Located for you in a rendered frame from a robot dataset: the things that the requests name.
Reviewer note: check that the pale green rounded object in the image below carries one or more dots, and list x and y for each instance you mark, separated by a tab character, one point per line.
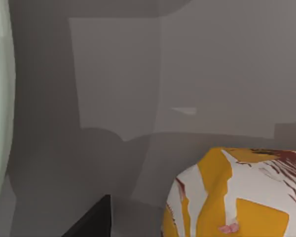
0	98

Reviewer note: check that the yellow and white can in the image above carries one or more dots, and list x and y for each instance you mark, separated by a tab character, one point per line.
236	195

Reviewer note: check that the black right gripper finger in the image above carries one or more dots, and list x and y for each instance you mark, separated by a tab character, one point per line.
98	219

